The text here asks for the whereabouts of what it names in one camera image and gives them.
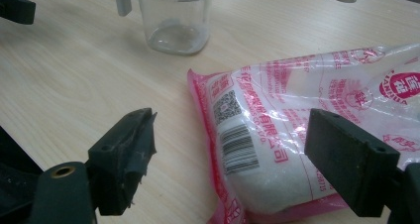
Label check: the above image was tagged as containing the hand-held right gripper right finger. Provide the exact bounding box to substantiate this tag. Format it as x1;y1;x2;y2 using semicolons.
303;108;402;218

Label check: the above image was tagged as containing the glass jar with grey lid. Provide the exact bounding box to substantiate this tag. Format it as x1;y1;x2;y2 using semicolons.
113;0;214;56

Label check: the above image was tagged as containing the pink printed plastic bag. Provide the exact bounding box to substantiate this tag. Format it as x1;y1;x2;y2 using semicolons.
186;43;420;224

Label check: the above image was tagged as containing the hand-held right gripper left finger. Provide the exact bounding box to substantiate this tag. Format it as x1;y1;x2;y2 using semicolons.
86;107;158;217

